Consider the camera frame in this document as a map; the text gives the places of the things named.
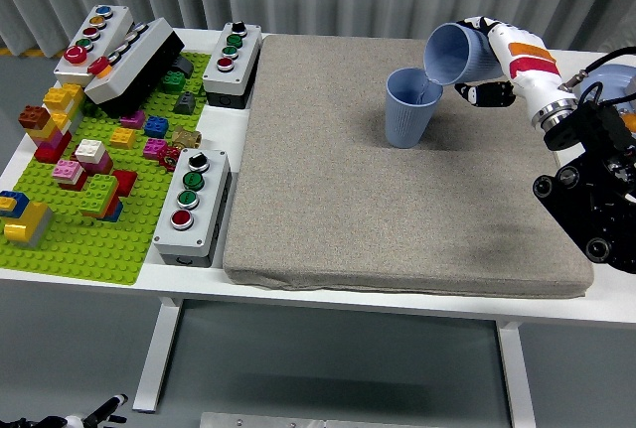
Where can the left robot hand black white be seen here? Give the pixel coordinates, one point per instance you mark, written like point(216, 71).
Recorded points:
point(102, 410)

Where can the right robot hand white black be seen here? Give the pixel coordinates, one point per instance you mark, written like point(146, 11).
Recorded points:
point(526, 65)

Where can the blue ribbed plastic cup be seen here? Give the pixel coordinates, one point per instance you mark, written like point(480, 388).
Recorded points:
point(407, 122)
point(457, 53)

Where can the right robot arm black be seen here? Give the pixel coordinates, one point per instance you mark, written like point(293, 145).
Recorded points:
point(596, 199)

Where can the white table leg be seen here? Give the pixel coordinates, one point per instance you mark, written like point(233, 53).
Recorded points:
point(517, 378)
point(156, 353)

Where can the blue plate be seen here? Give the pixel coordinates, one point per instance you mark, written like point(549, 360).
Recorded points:
point(613, 75)

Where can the orange fruit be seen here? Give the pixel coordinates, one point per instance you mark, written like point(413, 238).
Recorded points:
point(631, 121)

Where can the green studded baseplate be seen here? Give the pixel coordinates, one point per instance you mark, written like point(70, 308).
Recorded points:
point(99, 249)

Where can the grey-brown fabric mat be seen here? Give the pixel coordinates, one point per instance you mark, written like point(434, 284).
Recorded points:
point(377, 199)

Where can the yellow and grey brick stack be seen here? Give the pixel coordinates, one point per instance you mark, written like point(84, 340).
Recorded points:
point(27, 219)

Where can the green-topped brick stack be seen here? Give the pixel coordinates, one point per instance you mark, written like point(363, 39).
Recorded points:
point(99, 189)

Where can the blue and yellow brick stack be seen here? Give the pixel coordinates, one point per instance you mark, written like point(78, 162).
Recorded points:
point(12, 198)

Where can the red toy brick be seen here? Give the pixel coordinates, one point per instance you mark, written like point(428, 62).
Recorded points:
point(126, 181)

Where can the grey four-button control box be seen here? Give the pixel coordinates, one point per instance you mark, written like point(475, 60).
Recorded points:
point(238, 63)
point(211, 199)

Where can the pink-topped red brick stack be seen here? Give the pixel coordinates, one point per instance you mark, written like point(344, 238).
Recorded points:
point(67, 170)

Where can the white-topped pink brick stack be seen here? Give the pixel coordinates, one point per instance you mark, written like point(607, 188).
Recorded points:
point(90, 149)

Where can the magenta toy brick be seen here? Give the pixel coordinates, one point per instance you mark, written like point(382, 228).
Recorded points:
point(133, 120)
point(154, 148)

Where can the yellow toy brick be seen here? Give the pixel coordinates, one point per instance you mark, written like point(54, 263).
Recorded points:
point(122, 137)

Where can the blue toy brick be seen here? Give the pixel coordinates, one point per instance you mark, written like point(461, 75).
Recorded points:
point(156, 126)

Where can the brown-topped brick stack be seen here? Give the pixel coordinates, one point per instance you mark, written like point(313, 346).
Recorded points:
point(34, 117)

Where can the dark grey sloped brick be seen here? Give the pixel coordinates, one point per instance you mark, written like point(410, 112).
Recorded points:
point(185, 103)

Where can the yellow and white brick stack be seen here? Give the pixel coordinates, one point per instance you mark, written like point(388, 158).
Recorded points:
point(59, 95)

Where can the green toy brick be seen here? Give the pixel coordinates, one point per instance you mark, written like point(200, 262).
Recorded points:
point(173, 81)

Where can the black curved toy piece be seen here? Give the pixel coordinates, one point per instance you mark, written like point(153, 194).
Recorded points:
point(184, 66)

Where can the grey control box black base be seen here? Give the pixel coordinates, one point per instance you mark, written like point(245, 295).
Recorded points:
point(134, 60)

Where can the grey five-button control box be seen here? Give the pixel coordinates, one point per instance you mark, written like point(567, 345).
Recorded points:
point(107, 28)

